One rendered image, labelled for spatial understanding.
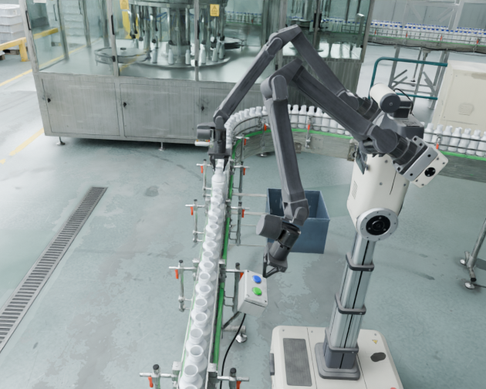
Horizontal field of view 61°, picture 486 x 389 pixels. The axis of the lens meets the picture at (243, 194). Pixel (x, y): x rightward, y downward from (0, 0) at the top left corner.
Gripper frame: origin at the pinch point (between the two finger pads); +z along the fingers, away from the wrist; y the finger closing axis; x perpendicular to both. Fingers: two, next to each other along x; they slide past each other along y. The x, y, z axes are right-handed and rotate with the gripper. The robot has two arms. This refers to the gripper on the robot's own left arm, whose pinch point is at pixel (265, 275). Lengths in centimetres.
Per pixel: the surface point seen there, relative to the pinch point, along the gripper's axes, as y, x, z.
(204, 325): 18.9, -15.5, 9.7
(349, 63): -555, 154, -23
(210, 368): 30.8, -11.6, 11.6
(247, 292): 1.7, -3.0, 7.8
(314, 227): -74, 38, 16
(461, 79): -368, 223, -74
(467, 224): -232, 239, 36
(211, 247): -16.4, -16.8, 8.3
